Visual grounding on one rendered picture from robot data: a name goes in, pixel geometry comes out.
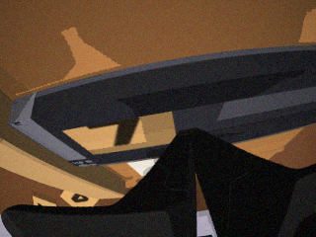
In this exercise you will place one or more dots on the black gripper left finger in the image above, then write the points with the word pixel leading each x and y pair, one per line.
pixel 163 204

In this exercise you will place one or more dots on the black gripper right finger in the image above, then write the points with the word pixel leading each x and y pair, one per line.
pixel 249 196

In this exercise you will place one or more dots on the white paper ticket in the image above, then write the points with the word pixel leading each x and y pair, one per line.
pixel 143 167

